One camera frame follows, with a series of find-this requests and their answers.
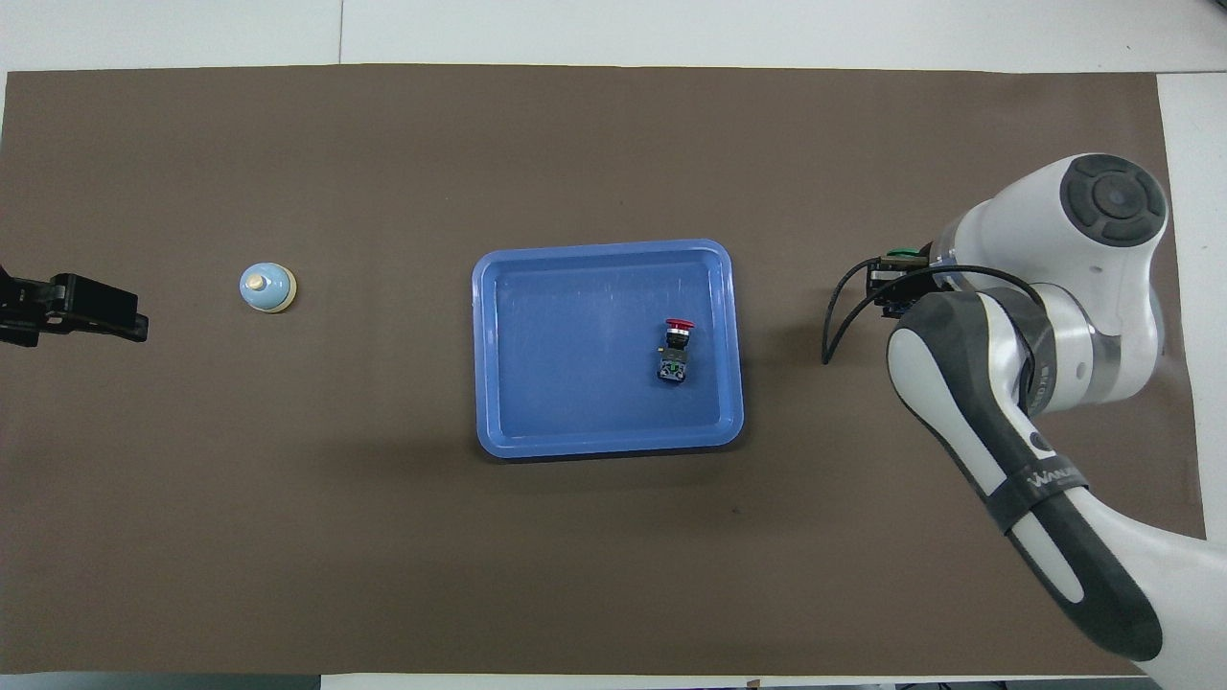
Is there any green push button switch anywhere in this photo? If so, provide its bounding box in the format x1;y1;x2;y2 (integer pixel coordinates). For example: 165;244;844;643
882;247;926;319

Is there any blue plastic tray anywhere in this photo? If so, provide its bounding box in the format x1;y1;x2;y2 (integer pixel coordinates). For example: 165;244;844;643
471;239;746;460

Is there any brown table mat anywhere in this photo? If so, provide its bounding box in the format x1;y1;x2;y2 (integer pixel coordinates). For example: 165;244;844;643
0;63;1223;677

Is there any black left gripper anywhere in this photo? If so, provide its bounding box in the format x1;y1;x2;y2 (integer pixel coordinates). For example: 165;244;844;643
0;266;150;348

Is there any red push button switch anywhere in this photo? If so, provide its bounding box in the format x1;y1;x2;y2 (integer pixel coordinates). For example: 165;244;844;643
656;317;698;386

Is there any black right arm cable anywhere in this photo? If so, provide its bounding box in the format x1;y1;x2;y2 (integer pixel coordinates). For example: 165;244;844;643
822;259;1046;365

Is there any light blue service bell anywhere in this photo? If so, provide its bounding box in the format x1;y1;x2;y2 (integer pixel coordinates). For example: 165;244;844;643
239;263;298;315

